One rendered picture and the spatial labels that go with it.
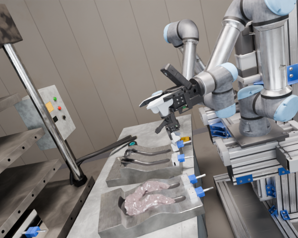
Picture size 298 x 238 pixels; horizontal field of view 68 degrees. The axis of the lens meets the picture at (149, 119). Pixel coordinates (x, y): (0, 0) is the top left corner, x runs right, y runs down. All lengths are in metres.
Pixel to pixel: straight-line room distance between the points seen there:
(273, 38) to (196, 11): 2.10
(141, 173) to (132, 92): 1.86
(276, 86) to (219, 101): 0.27
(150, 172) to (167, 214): 0.36
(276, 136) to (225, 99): 0.43
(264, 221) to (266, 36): 1.33
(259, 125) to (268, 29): 0.45
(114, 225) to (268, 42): 1.00
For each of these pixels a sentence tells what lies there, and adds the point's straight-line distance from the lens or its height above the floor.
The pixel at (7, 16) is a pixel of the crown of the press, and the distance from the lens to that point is 1.54.
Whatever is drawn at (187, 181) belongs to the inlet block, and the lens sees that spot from 1.24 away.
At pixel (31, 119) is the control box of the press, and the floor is 1.32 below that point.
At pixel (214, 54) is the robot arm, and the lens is 0.97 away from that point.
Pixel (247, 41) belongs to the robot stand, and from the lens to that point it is 1.33.
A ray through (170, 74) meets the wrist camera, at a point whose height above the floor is 1.51.
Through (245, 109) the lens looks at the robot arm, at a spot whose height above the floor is 1.18.
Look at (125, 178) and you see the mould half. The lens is 1.46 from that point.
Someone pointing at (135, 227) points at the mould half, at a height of 0.86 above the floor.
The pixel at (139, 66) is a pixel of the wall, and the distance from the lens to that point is 3.01.
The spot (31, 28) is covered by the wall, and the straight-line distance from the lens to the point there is 3.31.
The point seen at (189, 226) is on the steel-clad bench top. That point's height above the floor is 0.80.
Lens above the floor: 1.68
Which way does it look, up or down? 23 degrees down
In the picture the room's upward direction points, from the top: 18 degrees counter-clockwise
